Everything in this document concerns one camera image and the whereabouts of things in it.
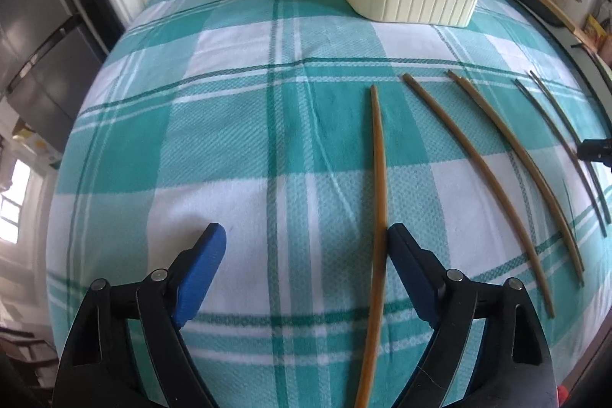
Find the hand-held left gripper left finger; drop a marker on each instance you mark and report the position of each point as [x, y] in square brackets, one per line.
[201, 276]

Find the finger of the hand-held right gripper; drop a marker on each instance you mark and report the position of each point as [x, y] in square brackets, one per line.
[597, 150]

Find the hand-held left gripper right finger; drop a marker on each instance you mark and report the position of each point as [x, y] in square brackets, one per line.
[411, 274]

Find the brown wooden chopstick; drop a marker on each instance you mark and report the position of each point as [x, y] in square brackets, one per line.
[526, 150]
[562, 111]
[483, 164]
[380, 178]
[554, 126]

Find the snack packets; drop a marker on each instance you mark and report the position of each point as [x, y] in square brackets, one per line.
[597, 30]

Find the wooden cutting board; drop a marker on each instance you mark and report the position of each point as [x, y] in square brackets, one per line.
[550, 6]

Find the teal plaid tablecloth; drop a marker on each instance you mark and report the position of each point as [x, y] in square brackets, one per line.
[229, 126]

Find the cardboard box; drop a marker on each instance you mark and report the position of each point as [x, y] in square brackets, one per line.
[36, 142]

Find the grey refrigerator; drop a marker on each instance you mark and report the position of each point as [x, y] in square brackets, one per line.
[43, 44]

